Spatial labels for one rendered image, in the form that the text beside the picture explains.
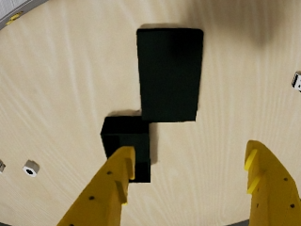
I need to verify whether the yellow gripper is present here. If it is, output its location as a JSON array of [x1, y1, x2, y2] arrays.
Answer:
[[56, 139, 301, 226]]

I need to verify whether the black open box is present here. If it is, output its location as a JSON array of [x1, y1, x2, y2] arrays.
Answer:
[[100, 116, 151, 183]]

